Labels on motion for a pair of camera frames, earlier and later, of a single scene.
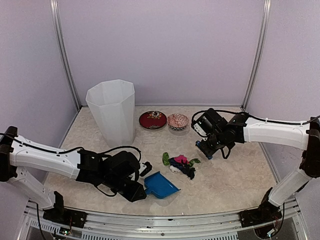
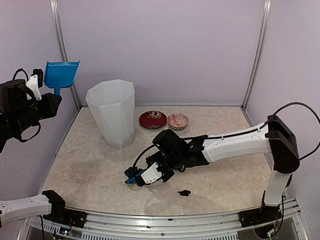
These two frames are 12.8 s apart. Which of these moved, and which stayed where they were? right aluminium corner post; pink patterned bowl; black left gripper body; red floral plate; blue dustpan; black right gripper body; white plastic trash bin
Moved: black right gripper body; blue dustpan; black left gripper body
Stayed: pink patterned bowl; white plastic trash bin; right aluminium corner post; red floral plate
